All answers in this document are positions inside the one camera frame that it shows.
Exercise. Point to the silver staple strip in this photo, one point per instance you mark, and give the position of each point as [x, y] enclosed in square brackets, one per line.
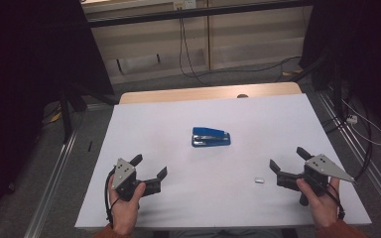
[259, 180]

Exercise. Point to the beige cabinet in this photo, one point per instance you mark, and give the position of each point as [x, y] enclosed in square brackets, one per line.
[251, 49]

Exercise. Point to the black horizontal bar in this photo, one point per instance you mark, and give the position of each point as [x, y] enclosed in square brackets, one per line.
[145, 18]

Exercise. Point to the white power adapter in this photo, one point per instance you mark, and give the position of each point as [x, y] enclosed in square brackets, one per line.
[352, 119]

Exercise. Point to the person's left hand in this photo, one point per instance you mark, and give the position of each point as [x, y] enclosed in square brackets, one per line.
[125, 211]

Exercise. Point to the blue stapler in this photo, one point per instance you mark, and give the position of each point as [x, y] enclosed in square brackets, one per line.
[211, 140]

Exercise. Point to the small black stick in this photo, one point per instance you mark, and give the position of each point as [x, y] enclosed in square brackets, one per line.
[90, 146]

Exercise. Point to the yellow tape piece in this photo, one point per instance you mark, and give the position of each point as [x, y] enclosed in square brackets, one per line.
[56, 117]
[294, 72]

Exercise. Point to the aluminium floor rail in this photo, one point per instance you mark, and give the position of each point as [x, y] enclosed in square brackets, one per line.
[51, 188]
[377, 177]

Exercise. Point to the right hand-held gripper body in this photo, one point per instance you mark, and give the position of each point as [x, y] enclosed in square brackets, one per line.
[322, 167]

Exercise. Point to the white table cover sheet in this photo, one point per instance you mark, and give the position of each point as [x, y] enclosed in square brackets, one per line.
[211, 198]

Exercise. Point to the white wall socket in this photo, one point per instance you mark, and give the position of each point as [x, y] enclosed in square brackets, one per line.
[185, 4]

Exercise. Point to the black curtain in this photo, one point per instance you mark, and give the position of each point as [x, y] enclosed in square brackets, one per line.
[370, 49]
[20, 66]

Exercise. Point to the dark round table grommet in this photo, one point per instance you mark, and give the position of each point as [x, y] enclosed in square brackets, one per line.
[242, 96]

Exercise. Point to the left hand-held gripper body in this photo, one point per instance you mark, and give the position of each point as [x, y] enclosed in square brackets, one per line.
[123, 170]

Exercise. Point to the person's right hand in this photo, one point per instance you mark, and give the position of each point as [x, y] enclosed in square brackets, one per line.
[322, 206]

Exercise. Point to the black stand legs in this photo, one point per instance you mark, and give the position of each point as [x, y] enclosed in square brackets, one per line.
[66, 122]
[336, 92]

